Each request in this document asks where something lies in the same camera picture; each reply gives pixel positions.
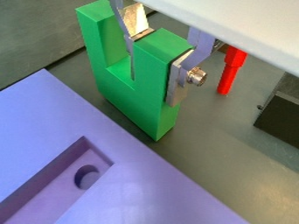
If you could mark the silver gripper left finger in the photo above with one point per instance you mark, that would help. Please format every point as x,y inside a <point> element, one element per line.
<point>129,13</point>

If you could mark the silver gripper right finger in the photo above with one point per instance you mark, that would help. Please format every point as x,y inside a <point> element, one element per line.
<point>184,68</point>

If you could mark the green U-shaped block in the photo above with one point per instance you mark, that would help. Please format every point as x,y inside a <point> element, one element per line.
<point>139,96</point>

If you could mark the purple board with cross slot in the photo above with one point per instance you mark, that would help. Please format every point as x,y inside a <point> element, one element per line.
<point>72,169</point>

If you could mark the red stepped peg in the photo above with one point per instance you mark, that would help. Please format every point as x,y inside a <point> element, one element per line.
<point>235,59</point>

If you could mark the black angle bracket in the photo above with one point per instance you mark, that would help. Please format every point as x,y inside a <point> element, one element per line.
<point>277,119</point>

